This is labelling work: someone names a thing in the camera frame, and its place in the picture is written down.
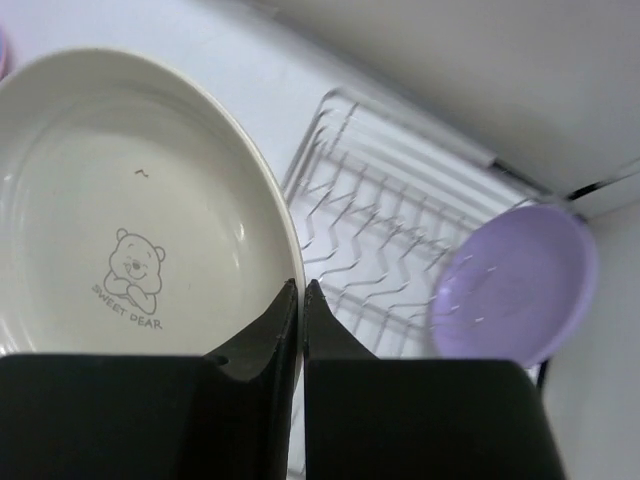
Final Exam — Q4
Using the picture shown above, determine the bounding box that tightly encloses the purple plastic plate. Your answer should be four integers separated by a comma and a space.
429, 205, 599, 368

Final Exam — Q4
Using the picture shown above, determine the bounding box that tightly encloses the blue plastic plate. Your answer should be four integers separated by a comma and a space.
0, 27, 8, 80

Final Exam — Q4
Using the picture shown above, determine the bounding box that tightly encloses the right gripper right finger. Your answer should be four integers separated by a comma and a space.
302, 282, 565, 479

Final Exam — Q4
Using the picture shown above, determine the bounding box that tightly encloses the white plastic plate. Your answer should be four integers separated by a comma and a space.
1, 48, 305, 356

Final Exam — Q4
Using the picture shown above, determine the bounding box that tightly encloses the metal wire dish rack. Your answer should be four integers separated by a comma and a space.
281, 87, 556, 480

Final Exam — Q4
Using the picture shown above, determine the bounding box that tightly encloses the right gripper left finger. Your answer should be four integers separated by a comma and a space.
1, 281, 298, 479

